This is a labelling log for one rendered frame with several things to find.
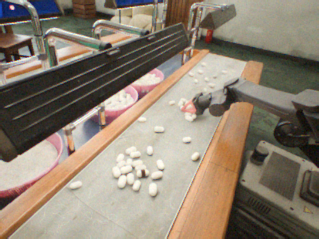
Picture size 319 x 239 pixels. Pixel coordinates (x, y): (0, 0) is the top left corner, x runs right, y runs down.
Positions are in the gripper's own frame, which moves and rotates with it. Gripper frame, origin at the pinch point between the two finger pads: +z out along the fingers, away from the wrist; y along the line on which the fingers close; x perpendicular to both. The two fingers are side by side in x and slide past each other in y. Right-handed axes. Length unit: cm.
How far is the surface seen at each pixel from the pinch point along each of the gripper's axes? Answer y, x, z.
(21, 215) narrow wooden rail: 64, -9, 13
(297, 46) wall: -439, 90, -54
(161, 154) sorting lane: 28.2, 3.9, -0.5
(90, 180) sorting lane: 48.1, -4.2, 10.3
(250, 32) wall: -443, 23, 14
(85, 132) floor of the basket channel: 26.8, -12.6, 30.3
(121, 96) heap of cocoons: 3.9, -17.3, 24.2
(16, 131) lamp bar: 66, -25, -16
